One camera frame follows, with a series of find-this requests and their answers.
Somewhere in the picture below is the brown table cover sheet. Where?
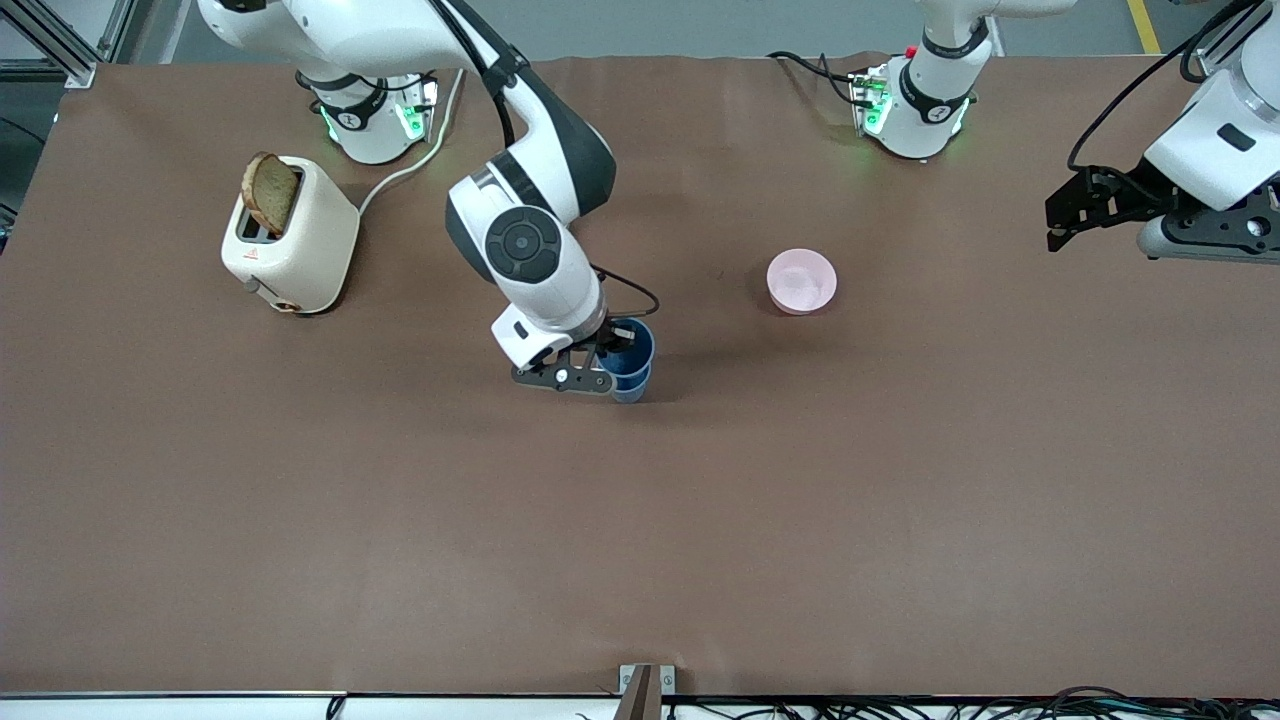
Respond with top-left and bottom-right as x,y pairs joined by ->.
0,52 -> 1280,699

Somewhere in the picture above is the green-lit controller board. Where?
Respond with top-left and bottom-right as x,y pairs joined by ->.
848,66 -> 893,137
395,78 -> 441,141

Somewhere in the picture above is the cream white toaster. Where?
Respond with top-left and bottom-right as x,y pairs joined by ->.
220,155 -> 361,316

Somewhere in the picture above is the brown toast slice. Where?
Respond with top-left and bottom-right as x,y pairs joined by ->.
243,152 -> 301,238

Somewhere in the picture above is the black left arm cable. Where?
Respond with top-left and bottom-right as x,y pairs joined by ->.
1066,0 -> 1256,173

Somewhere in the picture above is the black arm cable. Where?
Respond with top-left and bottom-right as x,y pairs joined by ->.
428,0 -> 521,151
1066,0 -> 1256,173

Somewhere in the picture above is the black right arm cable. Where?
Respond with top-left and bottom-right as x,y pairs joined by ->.
428,0 -> 521,151

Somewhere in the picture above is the white toaster power cable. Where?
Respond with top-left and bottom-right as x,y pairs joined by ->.
357,68 -> 468,215

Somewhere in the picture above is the black left base cable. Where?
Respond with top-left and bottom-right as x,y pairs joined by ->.
766,50 -> 861,101

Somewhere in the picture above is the metal table edge bracket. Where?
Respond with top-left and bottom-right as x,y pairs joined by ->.
618,664 -> 677,720

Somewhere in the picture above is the aluminium frame profile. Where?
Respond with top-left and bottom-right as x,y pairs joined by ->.
0,0 -> 141,91

